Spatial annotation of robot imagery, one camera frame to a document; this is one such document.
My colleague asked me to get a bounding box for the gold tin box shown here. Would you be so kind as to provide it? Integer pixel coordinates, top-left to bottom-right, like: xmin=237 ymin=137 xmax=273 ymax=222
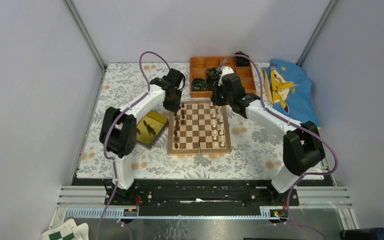
xmin=136 ymin=110 xmax=169 ymax=149

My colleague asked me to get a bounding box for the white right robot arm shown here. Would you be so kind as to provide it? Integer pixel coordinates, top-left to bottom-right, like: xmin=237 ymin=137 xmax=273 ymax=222
xmin=211 ymin=66 xmax=326 ymax=206

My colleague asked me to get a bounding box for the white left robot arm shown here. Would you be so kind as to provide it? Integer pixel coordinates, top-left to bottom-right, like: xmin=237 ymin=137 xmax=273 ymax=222
xmin=99 ymin=68 xmax=186 ymax=206

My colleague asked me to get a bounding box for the orange wooden compartment tray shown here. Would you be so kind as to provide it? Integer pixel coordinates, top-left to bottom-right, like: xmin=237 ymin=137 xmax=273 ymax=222
xmin=189 ymin=56 xmax=257 ymax=98

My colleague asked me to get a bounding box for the wooden chessboard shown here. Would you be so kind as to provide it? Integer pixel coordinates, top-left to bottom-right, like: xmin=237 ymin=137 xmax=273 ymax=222
xmin=167 ymin=100 xmax=232 ymax=156

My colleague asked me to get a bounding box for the floral tablecloth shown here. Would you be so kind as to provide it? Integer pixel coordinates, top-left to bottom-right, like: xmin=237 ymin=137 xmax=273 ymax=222
xmin=76 ymin=63 xmax=283 ymax=180

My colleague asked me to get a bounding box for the blue pikachu shirt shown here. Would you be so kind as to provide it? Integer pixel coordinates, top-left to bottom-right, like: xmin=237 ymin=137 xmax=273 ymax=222
xmin=261 ymin=58 xmax=321 ymax=129

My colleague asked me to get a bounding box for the green checkered mat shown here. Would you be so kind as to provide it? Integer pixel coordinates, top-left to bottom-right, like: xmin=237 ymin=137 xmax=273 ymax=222
xmin=40 ymin=219 xmax=89 ymax=240

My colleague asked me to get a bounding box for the black cylinder object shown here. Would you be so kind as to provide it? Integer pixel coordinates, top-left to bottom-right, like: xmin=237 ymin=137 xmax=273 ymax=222
xmin=339 ymin=227 xmax=384 ymax=240

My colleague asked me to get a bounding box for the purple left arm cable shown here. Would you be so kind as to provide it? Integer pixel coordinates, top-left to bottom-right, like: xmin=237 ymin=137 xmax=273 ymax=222
xmin=95 ymin=50 xmax=173 ymax=240

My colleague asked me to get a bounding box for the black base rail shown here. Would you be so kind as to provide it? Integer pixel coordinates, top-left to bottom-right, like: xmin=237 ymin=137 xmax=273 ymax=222
xmin=71 ymin=177 xmax=301 ymax=218

